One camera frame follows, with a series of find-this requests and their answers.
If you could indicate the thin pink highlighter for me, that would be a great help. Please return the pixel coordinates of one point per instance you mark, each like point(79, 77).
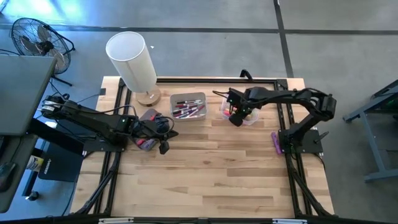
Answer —
point(227, 113)

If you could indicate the black aluminium table frame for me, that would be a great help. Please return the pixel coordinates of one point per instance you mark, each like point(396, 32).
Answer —
point(264, 81)

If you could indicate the dark grey desk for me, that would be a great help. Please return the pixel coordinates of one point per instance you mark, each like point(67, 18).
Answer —
point(12, 146)

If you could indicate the black floor fan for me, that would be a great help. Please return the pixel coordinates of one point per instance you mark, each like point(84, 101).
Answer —
point(40, 46)

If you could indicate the beige plastic bin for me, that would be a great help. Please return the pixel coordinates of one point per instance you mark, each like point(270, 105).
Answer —
point(186, 96)

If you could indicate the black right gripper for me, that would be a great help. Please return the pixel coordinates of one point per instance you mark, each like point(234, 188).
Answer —
point(241, 99)

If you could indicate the black tape patch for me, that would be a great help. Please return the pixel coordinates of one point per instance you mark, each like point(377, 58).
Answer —
point(103, 91)

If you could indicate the black permanent marker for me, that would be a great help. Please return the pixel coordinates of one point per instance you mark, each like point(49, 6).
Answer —
point(186, 102)
point(183, 111)

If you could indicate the blue-grey metal cart frame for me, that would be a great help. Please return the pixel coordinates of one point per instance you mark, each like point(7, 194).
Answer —
point(376, 155)

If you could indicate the white light bar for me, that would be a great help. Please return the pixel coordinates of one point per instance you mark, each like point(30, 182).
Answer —
point(289, 221)
point(116, 220)

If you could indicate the white yellow cardboard box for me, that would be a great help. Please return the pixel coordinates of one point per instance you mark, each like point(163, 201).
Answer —
point(35, 163)

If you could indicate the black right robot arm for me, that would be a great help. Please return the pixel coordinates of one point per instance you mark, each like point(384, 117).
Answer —
point(298, 102)

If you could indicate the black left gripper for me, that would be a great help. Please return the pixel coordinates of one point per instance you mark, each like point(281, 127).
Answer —
point(149, 127)

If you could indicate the black caster wheel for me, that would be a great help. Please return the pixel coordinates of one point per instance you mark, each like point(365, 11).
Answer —
point(32, 195)

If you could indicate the purple highlighter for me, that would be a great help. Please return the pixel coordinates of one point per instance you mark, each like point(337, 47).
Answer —
point(276, 143)
point(149, 144)

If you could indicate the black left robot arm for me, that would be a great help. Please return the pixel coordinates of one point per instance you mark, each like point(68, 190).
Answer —
point(99, 121)

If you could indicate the dark grey translucent bin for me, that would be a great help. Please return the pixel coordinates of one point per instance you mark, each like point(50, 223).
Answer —
point(146, 144)

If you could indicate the pink Expo marker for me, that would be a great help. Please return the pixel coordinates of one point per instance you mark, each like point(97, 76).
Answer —
point(198, 109)

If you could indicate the red highlighter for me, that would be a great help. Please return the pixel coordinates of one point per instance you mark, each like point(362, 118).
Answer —
point(152, 117)

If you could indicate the black Husky bag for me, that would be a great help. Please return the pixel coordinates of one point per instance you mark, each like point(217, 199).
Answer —
point(62, 165)

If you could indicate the red Expo marker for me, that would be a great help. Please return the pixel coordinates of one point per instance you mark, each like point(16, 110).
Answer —
point(185, 106)

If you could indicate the clear plastic bin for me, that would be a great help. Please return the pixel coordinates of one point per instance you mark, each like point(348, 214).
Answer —
point(224, 109)

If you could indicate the black desk support beam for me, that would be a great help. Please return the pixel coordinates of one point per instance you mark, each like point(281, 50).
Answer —
point(53, 135)

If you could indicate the white lamp with wooden base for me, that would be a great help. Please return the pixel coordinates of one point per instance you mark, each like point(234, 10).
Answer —
point(130, 59)

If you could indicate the grey desk top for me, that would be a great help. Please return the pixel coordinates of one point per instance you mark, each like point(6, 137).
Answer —
point(25, 93)

